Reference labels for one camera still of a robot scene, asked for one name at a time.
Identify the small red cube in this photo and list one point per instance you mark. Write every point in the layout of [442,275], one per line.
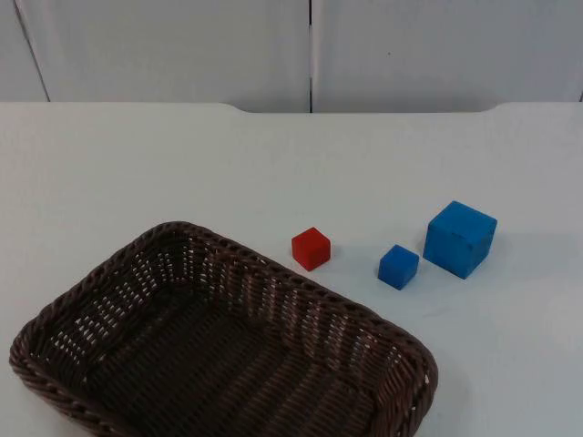
[309,249]

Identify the dark brown wicker basket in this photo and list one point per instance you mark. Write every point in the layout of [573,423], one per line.
[218,364]

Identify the small blue cube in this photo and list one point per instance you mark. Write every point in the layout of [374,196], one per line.
[397,267]

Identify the large blue cube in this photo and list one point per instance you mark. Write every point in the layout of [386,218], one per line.
[455,241]

